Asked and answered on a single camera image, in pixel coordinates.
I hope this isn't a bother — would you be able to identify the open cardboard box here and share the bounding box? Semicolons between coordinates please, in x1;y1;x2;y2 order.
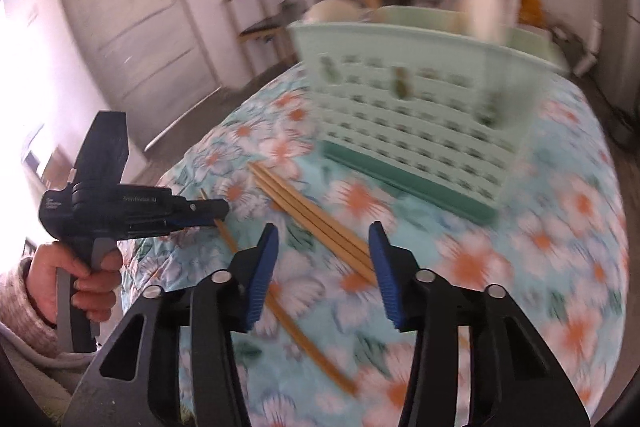
39;146;68;188

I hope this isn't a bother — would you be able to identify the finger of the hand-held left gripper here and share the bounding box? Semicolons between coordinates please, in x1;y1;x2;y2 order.
170;197;231;220
167;216;226;234

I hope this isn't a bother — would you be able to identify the person's left forearm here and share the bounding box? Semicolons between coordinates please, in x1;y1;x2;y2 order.
0;257;59;359

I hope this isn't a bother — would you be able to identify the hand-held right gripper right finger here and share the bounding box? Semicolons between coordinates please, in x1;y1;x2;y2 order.
367;222;591;427

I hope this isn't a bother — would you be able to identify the cream plastic rice spoon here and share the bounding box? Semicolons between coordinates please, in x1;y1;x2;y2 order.
459;0;509;44

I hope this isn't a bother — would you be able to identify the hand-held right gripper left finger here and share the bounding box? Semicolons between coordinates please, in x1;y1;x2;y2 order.
65;222;281;427

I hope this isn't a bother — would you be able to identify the white door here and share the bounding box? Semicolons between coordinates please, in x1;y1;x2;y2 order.
50;0;222;148

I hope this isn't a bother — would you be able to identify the single wooden chopstick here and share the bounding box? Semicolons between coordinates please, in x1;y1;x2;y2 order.
199;189;359;396

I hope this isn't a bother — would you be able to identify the cream plastic ladle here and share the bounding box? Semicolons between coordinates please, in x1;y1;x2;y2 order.
302;0;372;26

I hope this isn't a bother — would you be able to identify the white plastic panel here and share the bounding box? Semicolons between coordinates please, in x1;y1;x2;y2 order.
574;21;602;76

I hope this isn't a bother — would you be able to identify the person's left hand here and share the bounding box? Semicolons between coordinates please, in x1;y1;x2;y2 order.
25;241;124;328

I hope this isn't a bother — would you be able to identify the yellow plastic bag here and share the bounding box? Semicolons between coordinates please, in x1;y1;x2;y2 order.
520;0;547;26

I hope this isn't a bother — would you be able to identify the wooden chair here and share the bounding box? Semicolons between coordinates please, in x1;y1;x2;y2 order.
222;0;297;78

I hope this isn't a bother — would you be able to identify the green plastic utensil holder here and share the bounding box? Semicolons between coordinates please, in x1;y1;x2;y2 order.
289;3;569;226

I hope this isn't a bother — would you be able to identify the floral blanket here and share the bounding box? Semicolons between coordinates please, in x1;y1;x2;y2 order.
117;57;629;427

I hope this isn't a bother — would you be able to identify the olive green bag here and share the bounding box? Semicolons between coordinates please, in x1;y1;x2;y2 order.
549;24;577;54

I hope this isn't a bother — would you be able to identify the person's grey clothing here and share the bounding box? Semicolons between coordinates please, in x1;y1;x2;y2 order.
0;322;81;418

